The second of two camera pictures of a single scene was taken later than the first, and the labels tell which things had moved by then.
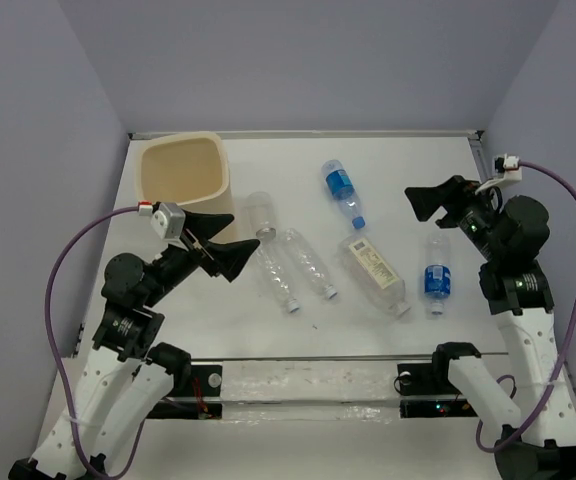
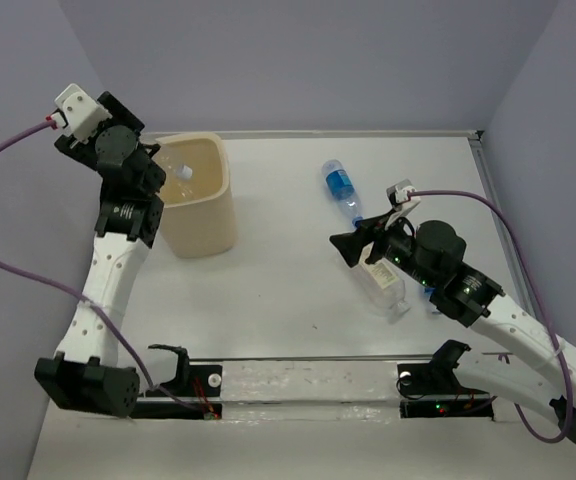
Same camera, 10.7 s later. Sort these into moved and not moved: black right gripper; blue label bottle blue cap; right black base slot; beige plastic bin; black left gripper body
Moved: black left gripper body; black right gripper
Not moved: right black base slot; beige plastic bin; blue label bottle blue cap
